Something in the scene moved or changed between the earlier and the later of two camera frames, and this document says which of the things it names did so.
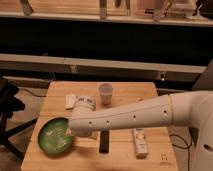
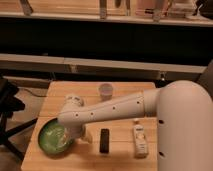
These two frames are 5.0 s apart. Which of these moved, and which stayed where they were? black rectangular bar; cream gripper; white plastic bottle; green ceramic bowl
Moved: cream gripper
Stayed: green ceramic bowl; black rectangular bar; white plastic bottle
